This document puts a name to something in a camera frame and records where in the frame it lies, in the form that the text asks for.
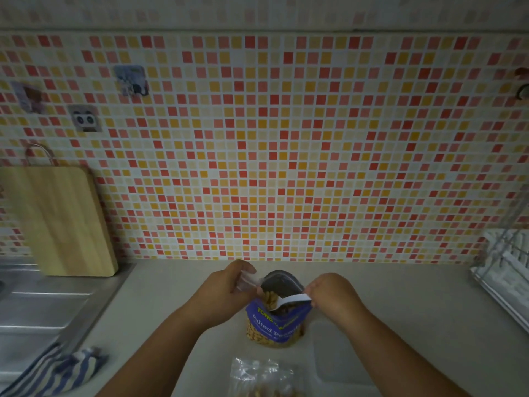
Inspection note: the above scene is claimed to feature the person's left hand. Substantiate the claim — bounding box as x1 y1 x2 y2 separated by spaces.
188 259 258 328

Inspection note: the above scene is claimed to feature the person's right hand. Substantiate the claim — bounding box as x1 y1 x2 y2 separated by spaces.
305 272 365 328

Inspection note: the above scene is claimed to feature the white plastic spoon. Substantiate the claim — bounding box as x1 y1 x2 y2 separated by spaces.
268 293 312 314

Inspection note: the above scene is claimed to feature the blue peanuts pouch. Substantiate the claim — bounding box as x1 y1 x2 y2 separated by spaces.
245 270 313 349

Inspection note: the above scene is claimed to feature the person's right forearm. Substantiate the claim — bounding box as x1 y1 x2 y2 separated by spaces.
342 303 473 397

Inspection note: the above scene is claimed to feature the person's left forearm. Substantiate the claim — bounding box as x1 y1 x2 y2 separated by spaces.
97 305 215 397

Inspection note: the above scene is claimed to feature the white dish rack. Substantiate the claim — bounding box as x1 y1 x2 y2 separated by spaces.
470 194 529 334

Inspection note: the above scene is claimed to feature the wooden cutting board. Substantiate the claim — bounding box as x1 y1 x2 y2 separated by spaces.
0 143 120 278

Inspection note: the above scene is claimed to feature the stainless steel sink drainboard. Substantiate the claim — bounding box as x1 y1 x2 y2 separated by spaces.
0 256 136 387

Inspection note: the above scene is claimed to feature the blue striped dish cloth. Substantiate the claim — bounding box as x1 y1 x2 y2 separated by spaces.
0 342 110 397

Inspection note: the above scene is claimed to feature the panda wall hook sticker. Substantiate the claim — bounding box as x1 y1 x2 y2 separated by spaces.
67 104 103 134

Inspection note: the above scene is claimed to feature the grey cat wall hook sticker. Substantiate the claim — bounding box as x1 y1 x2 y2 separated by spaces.
113 65 150 98

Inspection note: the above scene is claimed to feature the red wall hook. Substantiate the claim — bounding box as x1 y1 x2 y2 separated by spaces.
514 66 529 100

